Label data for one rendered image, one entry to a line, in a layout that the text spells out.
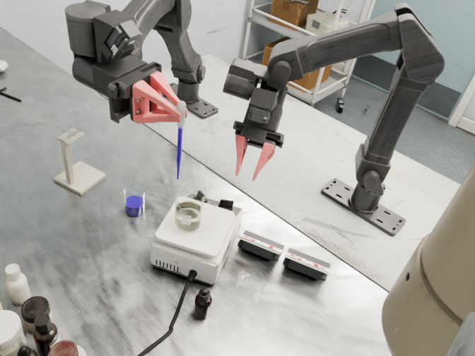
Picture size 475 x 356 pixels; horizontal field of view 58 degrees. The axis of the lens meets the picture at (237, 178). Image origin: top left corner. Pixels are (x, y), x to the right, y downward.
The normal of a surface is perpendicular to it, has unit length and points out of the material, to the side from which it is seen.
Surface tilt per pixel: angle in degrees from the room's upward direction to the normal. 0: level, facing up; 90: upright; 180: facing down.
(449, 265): 90
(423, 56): 90
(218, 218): 0
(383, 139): 85
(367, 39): 89
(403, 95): 100
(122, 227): 0
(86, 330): 0
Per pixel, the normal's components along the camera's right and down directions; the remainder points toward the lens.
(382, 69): -0.65, 0.42
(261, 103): -0.09, -0.18
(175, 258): -0.29, 0.59
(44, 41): 0.75, 0.50
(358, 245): 0.14, -0.76
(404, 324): -0.97, 0.03
